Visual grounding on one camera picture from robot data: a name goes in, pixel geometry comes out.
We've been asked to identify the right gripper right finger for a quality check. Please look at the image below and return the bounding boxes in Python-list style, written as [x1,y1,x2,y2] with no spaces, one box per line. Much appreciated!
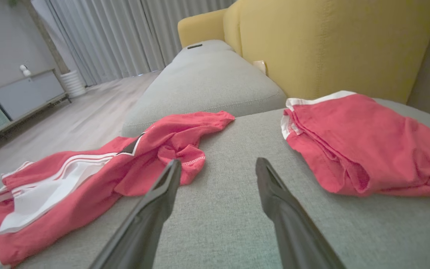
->
[255,157,346,269]

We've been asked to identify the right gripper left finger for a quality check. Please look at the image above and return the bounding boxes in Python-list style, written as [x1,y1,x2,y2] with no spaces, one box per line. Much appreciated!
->
[88,159,182,269]

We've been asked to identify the red shirt white stripes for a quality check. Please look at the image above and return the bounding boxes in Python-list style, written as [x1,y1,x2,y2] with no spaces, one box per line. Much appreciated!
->
[0,111,236,269]

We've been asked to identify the red shorts white trim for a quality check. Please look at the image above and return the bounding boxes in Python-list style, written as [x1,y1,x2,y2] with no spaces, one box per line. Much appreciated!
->
[280,90,430,199]

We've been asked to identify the large grey sofa seat cushion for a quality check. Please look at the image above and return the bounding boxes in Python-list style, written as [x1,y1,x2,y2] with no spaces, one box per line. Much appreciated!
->
[0,98,430,269]

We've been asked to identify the narrow grey sofa seat cushion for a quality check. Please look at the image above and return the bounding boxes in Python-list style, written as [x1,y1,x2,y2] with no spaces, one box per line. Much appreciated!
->
[121,39,287,137]

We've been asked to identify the white ribbed plant pot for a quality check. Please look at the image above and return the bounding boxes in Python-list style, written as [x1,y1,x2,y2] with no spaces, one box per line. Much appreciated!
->
[59,70,87,99]

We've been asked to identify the grey and green tv cabinet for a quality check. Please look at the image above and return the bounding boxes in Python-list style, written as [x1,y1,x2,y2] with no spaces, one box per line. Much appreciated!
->
[0,69,72,148]

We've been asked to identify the grey pleated curtain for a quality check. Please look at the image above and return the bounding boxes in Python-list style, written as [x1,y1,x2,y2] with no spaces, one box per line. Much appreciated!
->
[32,0,238,87]

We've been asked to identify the yellow sofa backrest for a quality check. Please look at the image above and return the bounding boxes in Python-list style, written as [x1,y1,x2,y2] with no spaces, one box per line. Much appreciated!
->
[178,0,430,105]

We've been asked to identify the brown plant trunk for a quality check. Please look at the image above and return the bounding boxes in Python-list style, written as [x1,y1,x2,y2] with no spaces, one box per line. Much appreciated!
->
[19,0,71,75]

